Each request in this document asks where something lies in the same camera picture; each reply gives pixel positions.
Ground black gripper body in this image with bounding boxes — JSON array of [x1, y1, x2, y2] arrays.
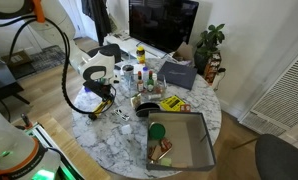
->
[[96, 83, 117, 100]]

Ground small black and white card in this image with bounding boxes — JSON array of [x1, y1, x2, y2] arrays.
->
[[114, 108, 131, 122]]

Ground small green and white box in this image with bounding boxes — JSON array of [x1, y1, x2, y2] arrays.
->
[[130, 93, 143, 110]]

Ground red hot sauce bottle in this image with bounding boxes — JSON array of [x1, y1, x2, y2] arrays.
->
[[136, 70, 145, 93]]

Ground small white cube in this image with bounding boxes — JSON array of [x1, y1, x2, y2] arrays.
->
[[121, 124, 133, 136]]

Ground dark bowl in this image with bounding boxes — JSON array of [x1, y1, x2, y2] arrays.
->
[[135, 102, 161, 118]]

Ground white bottle with blue cap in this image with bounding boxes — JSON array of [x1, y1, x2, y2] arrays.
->
[[141, 66, 150, 85]]

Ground green bottle with red cap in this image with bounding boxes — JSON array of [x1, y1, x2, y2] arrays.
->
[[146, 69, 156, 93]]

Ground small white tube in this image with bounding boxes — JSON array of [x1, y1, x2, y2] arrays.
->
[[147, 93, 163, 101]]

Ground clear plastic container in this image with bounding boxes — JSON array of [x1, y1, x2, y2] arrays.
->
[[130, 73, 167, 101]]

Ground white television stand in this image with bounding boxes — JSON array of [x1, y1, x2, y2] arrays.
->
[[103, 31, 177, 62]]

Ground green round lid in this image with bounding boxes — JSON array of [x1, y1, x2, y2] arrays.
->
[[148, 122, 167, 141]]

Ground papers stack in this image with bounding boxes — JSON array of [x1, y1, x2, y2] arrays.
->
[[116, 30, 132, 41]]

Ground wooden robot mounting platform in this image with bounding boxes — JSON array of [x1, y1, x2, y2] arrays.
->
[[11, 112, 112, 180]]

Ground yellow flat box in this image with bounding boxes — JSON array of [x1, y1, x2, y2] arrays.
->
[[159, 94, 187, 112]]

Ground grey patterned rug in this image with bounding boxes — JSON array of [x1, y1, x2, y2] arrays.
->
[[28, 45, 67, 73]]

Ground dark blue flat box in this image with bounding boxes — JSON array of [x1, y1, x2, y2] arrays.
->
[[156, 60, 199, 91]]

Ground brown orange packet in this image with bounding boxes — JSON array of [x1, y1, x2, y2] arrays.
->
[[147, 144, 164, 163]]

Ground red snack packet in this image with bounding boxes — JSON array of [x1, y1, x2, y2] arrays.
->
[[159, 138, 174, 153]]

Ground small orange packet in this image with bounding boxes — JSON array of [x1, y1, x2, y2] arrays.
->
[[179, 103, 192, 114]]

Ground dark hanging clothes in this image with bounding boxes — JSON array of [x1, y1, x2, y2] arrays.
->
[[81, 0, 113, 47]]

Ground black lever with red base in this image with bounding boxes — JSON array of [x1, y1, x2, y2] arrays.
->
[[20, 113, 34, 130]]

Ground light green small block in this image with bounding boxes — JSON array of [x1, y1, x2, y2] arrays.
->
[[160, 157, 173, 167]]

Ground open brown cardboard box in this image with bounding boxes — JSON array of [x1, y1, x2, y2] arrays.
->
[[173, 41, 195, 67]]

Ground grey open cardboard box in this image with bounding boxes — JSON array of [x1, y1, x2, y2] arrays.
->
[[145, 110, 218, 172]]

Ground black television screen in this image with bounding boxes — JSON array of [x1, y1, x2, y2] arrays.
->
[[128, 0, 200, 54]]

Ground labelled brown cardboard box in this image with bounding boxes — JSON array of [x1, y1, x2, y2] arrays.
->
[[1, 49, 32, 70]]

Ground black side table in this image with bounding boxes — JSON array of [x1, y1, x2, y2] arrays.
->
[[0, 53, 31, 106]]

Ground orange printed bag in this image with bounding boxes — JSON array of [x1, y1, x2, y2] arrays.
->
[[203, 52, 222, 85]]

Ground green potted plant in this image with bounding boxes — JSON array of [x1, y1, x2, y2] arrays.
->
[[193, 23, 227, 75]]

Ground dark grey chair seat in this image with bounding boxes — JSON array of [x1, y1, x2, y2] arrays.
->
[[254, 133, 298, 180]]

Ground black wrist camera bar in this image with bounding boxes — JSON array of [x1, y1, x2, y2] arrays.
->
[[83, 79, 103, 94]]

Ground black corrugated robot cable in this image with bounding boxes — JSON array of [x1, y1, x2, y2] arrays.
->
[[0, 14, 100, 116]]

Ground aluminium rail with green light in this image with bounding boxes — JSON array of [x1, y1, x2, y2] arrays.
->
[[22, 122, 85, 180]]

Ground white wall vent grille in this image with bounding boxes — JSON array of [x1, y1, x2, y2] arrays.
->
[[239, 46, 298, 137]]

